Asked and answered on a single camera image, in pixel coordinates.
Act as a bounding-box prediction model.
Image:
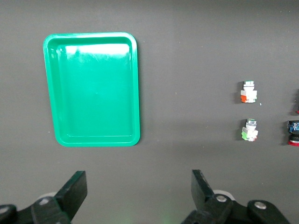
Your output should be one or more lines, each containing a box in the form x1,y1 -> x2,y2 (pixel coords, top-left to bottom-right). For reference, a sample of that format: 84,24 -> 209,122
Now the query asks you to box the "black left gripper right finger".
181,169 -> 292,224

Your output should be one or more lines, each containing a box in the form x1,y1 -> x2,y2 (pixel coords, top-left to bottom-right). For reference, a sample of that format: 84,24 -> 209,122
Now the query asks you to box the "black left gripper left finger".
0,170 -> 88,224

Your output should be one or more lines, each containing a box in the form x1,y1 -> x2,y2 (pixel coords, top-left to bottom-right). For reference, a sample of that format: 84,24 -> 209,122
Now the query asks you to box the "white orange-marked switch block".
241,118 -> 259,142

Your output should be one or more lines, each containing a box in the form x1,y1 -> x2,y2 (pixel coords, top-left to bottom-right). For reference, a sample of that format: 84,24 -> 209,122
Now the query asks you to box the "green-capped white push button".
239,80 -> 259,104

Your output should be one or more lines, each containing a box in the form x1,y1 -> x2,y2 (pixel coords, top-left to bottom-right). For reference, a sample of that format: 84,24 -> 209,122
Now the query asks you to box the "green plastic tray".
43,32 -> 141,148

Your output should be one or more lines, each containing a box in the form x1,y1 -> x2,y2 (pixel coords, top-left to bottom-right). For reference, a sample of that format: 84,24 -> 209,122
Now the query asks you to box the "red-capped black push button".
292,88 -> 299,114
285,119 -> 299,147

